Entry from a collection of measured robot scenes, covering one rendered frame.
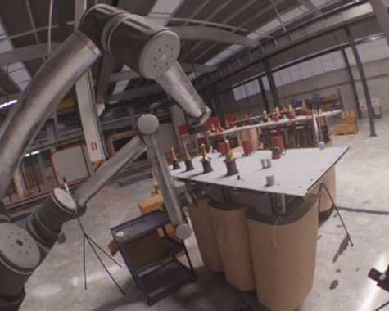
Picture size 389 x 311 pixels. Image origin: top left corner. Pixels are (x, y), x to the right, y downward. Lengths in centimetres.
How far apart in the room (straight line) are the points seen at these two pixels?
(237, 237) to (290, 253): 46
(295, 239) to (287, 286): 41
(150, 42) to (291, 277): 141
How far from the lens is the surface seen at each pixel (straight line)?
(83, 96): 1199
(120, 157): 146
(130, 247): 195
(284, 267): 132
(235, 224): 145
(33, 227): 145
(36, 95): 66
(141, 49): 48
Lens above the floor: 167
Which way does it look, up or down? 7 degrees down
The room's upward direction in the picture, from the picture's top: 14 degrees counter-clockwise
